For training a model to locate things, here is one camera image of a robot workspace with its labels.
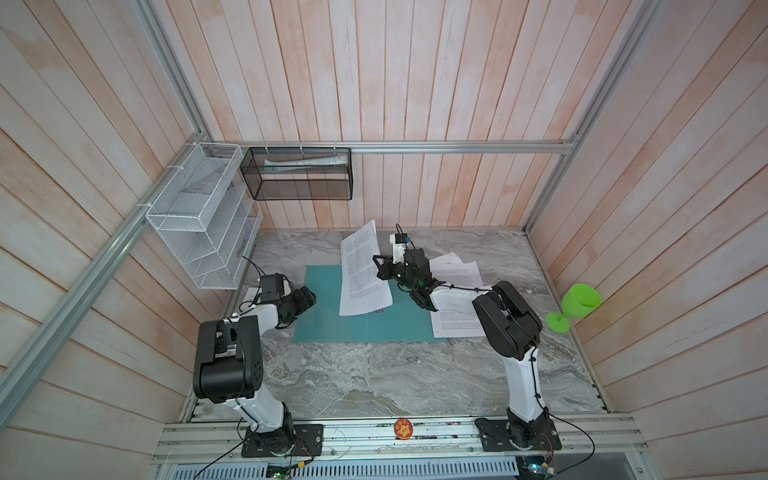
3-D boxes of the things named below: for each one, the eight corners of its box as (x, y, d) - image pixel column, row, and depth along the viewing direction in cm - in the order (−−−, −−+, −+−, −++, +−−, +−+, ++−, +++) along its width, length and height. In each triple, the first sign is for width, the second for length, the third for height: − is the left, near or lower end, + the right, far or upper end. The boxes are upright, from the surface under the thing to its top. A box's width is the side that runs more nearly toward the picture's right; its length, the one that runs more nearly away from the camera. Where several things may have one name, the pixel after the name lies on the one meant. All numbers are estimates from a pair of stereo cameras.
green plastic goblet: (549, 333, 94) (576, 307, 81) (540, 311, 99) (564, 283, 86) (575, 333, 94) (606, 307, 81) (564, 311, 99) (592, 283, 86)
